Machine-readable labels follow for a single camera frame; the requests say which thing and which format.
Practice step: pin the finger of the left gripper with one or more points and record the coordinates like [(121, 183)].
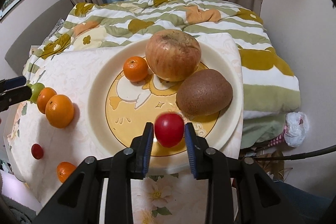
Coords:
[(12, 83), (14, 96)]

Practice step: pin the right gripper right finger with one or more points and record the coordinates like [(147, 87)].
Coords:
[(196, 150)]

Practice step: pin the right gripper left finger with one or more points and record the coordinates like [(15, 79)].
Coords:
[(142, 146)]

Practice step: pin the small red cherry tomato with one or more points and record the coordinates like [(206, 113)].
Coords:
[(37, 151)]

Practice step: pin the cream duck pattern plate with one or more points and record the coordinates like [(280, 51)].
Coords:
[(118, 110)]

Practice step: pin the grey headboard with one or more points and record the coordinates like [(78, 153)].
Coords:
[(39, 31)]

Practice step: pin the brown kiwi fruit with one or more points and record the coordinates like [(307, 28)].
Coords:
[(204, 93)]

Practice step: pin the green striped floral quilt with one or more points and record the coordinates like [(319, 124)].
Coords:
[(271, 90)]

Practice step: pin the large red-yellow apple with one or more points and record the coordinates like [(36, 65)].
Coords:
[(173, 55)]

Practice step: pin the white plastic bag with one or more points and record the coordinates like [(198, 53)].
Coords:
[(297, 126)]

